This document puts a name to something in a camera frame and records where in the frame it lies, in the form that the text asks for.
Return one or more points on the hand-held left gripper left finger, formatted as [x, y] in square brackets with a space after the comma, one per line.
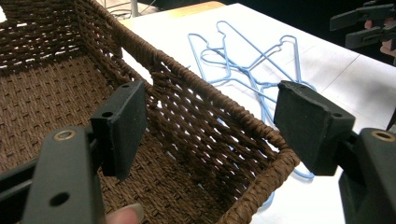
[118, 130]

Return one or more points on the white desk frame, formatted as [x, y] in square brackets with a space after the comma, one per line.
[134, 7]

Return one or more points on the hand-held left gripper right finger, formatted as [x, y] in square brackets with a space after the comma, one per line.
[311, 133]

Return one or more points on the brown woven basket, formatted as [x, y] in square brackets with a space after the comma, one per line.
[46, 93]

